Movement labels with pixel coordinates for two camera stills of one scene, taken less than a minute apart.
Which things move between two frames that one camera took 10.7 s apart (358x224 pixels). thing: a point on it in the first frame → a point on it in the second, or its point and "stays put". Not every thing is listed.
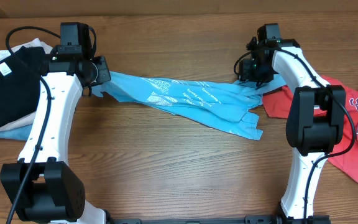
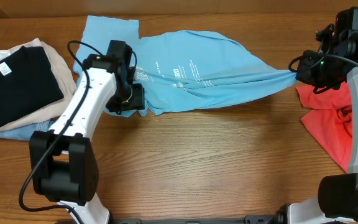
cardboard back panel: [36, 9] stays put
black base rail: [263, 219] stays put
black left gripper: [104, 74] → [138, 102]
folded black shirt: [10, 89] stays put
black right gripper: [245, 76] → [304, 76]
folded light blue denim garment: [20, 134] stays put
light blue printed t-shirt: [227, 105] → [181, 67]
